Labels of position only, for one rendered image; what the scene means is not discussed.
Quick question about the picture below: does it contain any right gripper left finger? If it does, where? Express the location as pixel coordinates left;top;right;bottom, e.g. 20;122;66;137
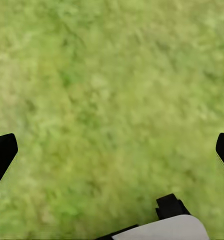
0;133;18;180

